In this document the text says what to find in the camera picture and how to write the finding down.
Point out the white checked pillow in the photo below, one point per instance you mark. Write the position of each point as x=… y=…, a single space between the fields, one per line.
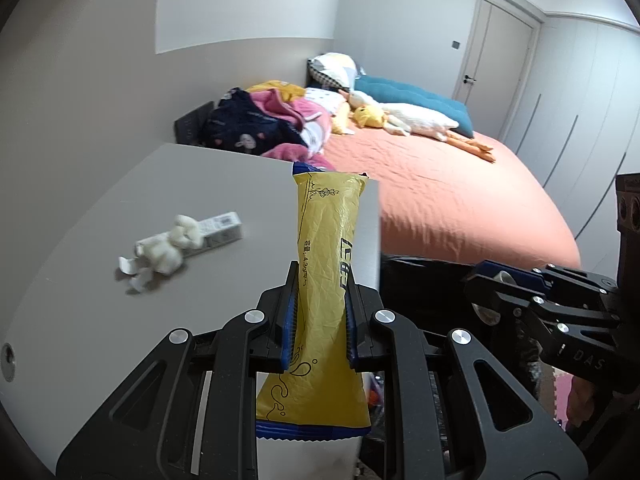
x=332 y=70

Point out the person's right hand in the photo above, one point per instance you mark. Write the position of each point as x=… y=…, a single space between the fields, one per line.
x=581 y=402

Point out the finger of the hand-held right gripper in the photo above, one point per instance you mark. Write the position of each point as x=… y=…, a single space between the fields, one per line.
x=500 y=295
x=525 y=274

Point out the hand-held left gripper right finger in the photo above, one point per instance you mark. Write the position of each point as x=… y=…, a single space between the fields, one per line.
x=350 y=325

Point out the crumpled white tissue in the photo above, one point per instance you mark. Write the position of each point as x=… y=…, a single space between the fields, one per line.
x=170 y=247

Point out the yellow duck plush toy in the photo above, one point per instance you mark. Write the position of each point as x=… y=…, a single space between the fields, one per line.
x=370 y=116

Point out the yellow garment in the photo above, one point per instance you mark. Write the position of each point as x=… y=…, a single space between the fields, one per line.
x=277 y=89

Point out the pink foam floor mat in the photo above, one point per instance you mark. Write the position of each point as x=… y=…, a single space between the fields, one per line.
x=561 y=392

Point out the yellow snack packet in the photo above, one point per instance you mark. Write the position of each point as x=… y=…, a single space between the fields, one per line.
x=325 y=240

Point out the long teal cushion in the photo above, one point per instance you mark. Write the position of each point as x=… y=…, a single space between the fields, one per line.
x=420 y=100

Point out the small white carton box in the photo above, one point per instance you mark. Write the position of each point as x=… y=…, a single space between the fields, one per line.
x=222 y=227

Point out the white goose plush toy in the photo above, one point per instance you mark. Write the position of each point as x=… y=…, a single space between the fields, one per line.
x=425 y=117

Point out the torn white wrapper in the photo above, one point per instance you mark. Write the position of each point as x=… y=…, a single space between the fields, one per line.
x=131 y=267

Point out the bed with orange sheet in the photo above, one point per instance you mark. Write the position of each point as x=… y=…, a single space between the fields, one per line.
x=450 y=195

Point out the white wardrobe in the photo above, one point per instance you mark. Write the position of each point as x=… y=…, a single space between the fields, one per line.
x=575 y=110

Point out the black wall outlet panel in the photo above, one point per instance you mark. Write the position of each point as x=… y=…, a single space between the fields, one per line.
x=192 y=125

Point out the pink blanket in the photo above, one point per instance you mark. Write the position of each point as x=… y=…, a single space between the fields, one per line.
x=295 y=110

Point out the white printed cloth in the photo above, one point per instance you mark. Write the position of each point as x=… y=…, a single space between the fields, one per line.
x=320 y=110

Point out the small white round object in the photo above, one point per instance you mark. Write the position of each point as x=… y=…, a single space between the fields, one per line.
x=502 y=276

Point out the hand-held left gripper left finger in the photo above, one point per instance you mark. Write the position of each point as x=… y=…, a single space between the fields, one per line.
x=290 y=310

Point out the white door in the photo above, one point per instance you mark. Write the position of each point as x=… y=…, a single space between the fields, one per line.
x=500 y=45

